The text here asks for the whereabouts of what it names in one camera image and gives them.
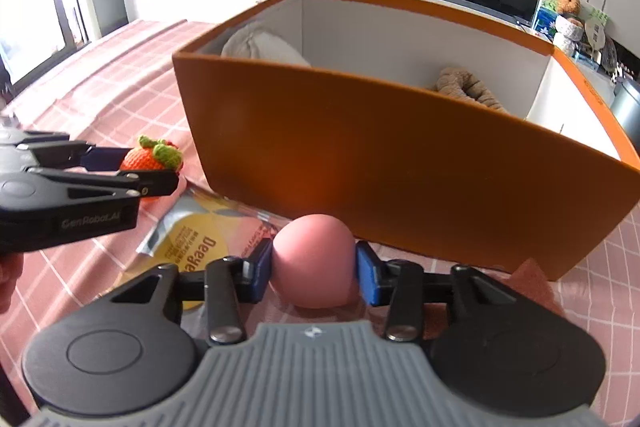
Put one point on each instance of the pink sponge cloth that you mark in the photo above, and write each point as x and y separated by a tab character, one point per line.
530	279

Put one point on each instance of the crochet strawberry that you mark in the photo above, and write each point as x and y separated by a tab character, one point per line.
142	159

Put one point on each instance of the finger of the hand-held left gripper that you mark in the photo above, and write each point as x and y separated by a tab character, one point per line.
155	184
100	159

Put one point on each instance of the person's left hand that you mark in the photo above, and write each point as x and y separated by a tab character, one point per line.
9	279

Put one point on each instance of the brown plush toy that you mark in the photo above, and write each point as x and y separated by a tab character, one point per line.
465	87

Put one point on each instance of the silver trash can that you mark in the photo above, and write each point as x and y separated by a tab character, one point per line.
627	107

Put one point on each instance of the round white paper fan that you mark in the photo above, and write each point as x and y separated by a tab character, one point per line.
595	34

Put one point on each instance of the pink checked tablecloth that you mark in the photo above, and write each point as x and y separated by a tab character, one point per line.
125	72

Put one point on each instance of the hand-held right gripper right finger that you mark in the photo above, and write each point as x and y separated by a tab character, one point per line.
367	274

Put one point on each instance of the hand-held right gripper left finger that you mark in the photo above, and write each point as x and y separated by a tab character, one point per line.
260	269

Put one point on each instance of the decorative plate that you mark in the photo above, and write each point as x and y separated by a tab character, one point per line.
609	57

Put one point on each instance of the pink ball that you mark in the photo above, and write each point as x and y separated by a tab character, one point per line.
315	257

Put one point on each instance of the brown teddy bear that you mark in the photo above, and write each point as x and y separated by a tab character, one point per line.
568	3

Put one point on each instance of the silver yellow packet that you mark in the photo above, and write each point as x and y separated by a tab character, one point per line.
200	232

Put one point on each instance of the orange cardboard box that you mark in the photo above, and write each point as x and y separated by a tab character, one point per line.
375	157

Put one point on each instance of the white ruffled pot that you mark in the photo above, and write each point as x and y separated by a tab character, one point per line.
570	28
564	47

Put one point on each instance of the green blue painting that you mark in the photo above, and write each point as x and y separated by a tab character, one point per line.
542	22

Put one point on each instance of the green white card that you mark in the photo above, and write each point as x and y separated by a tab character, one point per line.
600	14

